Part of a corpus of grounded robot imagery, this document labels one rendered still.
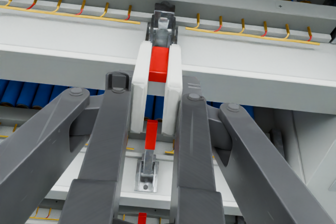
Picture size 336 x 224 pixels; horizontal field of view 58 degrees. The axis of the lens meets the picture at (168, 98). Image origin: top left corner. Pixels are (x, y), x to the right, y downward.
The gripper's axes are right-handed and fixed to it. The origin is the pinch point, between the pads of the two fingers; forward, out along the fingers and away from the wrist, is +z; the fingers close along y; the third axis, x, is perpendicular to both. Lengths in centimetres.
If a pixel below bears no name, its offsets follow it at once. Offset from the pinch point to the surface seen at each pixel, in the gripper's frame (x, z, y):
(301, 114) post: -9.2, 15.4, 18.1
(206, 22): 1.5, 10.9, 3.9
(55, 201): -32.4, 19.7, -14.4
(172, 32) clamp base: 1.3, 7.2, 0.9
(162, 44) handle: 0.9, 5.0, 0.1
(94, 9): 1.5, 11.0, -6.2
